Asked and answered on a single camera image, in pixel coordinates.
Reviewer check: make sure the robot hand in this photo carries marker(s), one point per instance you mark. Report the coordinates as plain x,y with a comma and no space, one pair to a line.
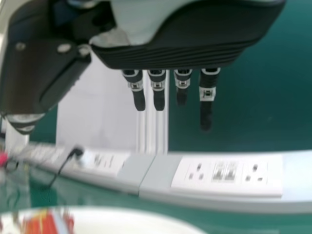
190,31

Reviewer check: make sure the white plate brown leaf pattern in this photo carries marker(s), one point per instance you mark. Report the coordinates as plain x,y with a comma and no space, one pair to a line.
122,221

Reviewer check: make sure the red biscuit packet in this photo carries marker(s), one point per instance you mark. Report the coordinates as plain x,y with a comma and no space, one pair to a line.
44,224

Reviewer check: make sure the grey socket trunking section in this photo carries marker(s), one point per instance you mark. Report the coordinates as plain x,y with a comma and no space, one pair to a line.
161,175
134,170

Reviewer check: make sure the white socket strip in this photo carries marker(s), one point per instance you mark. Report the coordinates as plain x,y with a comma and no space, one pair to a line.
114,168
46,153
195,188

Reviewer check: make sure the aluminium frame rail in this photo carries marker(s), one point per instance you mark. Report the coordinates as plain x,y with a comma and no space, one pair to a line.
151,131

